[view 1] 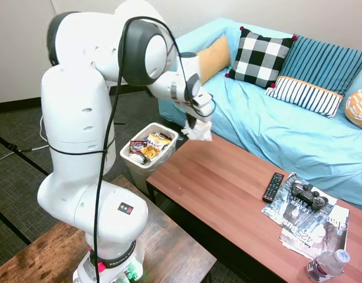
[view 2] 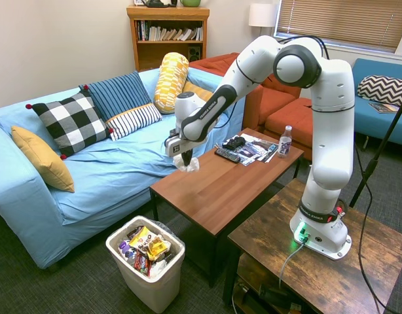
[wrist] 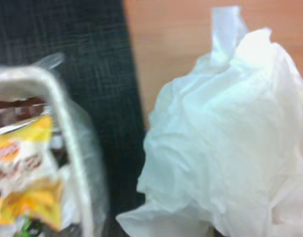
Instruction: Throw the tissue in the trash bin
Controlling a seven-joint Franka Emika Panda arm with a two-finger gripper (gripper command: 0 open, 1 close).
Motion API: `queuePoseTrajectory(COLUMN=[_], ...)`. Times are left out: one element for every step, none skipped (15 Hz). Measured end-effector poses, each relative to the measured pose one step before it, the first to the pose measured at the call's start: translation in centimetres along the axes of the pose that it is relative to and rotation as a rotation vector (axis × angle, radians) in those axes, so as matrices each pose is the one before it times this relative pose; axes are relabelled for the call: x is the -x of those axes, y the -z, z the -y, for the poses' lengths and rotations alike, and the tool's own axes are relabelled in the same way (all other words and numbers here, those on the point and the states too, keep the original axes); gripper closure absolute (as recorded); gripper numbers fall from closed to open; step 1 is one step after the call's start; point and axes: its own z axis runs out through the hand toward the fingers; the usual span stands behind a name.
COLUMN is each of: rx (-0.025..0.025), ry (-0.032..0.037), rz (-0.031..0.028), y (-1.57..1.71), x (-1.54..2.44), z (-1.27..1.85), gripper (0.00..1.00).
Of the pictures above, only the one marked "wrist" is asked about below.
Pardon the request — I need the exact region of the white tissue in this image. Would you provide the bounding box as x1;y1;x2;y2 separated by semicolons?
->
115;5;303;237

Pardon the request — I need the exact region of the clear plastic bin liner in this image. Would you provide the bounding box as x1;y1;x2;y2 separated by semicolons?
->
30;51;112;237

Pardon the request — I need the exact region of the beige plastic trash bin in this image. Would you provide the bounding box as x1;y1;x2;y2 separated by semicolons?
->
0;65;111;237

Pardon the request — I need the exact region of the reddish wood coffee table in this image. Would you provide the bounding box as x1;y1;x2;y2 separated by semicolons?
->
122;0;303;155

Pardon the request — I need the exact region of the brown candy bag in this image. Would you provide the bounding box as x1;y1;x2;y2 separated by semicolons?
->
0;96;52;133

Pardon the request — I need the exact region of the white and yellow chips bag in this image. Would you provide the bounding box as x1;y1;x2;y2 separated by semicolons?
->
0;115;56;185

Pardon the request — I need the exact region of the yellow snack bag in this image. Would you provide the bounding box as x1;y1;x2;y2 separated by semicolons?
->
0;176;65;232

